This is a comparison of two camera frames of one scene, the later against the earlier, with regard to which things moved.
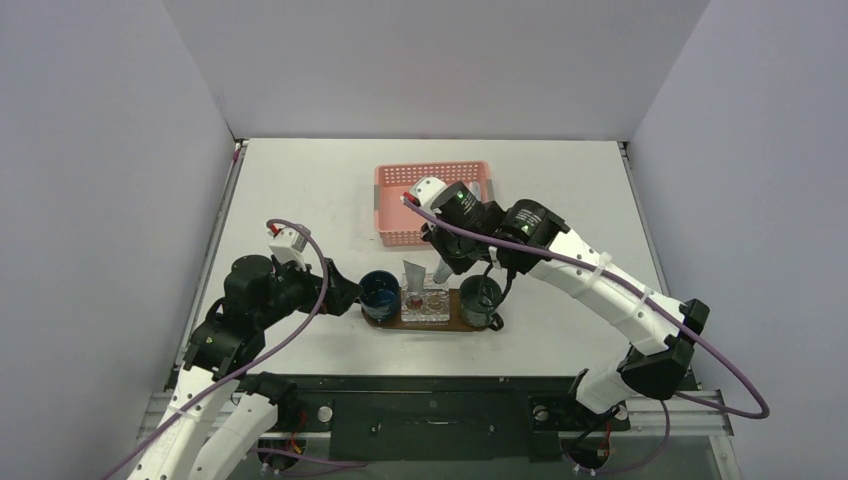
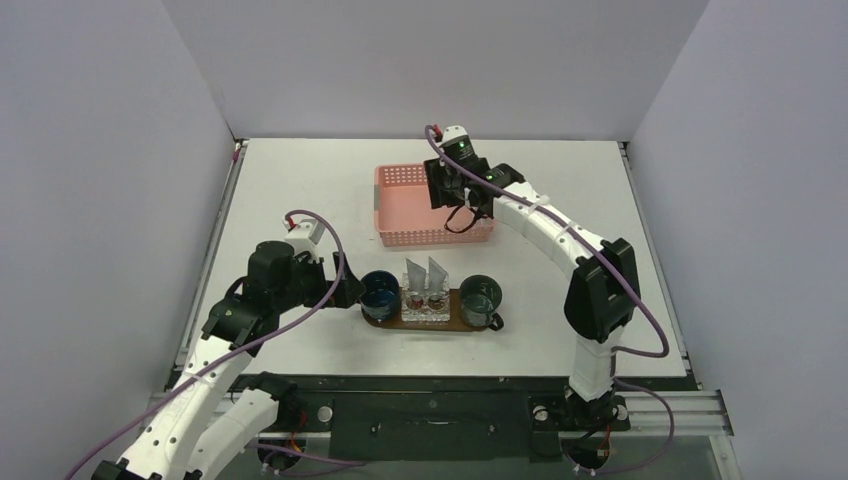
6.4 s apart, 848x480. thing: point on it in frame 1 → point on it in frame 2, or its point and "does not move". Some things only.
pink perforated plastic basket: (398, 224) does not move
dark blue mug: (380, 298) does not move
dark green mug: (478, 296) does not move
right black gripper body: (448, 250) → (442, 183)
